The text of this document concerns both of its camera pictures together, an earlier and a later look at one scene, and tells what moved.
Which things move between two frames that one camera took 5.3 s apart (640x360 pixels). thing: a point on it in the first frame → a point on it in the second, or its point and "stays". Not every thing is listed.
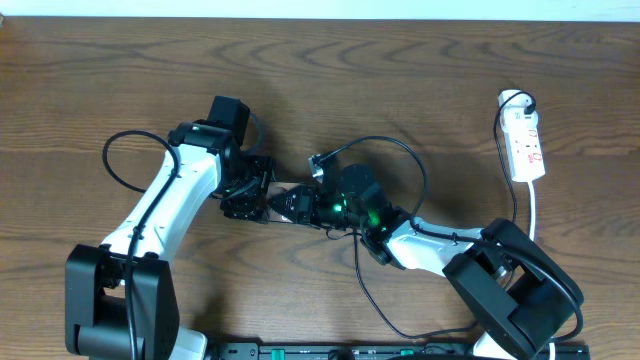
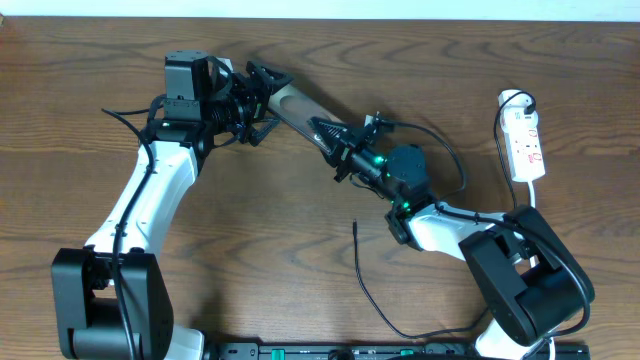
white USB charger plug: [512, 115] stays
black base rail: [396, 351] stays
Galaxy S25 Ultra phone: [272, 215] → [294, 108]
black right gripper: [305, 204] → [332, 135]
